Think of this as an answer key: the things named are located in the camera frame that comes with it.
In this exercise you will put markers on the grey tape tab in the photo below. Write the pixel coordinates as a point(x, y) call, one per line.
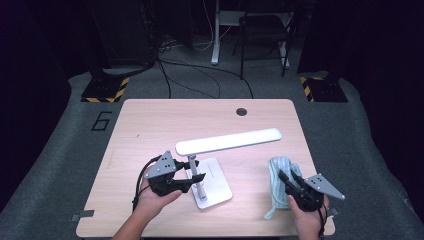
point(83, 215)
point(334, 211)

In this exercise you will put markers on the person's left hand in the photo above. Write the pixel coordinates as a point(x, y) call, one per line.
point(150, 201)

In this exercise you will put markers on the dark cabinet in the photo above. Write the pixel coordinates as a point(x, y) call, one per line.
point(123, 33)

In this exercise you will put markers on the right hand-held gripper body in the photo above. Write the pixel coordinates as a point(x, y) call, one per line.
point(320, 188)

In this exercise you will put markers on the black chair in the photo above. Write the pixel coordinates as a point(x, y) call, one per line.
point(263, 28)

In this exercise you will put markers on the pale green fluffy towel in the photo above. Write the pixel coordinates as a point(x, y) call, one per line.
point(275, 186)

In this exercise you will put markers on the person's right hand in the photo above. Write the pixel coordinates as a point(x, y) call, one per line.
point(311, 223)

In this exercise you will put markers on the black striped stand base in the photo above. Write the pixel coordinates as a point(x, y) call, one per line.
point(103, 89)
point(326, 90)

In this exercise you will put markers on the white desk lamp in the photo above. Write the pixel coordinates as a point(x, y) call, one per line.
point(233, 140)

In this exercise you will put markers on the white desk frame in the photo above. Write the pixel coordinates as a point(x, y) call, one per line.
point(215, 40)

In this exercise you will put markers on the black round table grommet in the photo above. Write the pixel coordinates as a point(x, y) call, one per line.
point(241, 111)

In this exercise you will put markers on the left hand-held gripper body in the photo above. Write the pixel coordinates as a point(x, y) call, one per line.
point(163, 170)

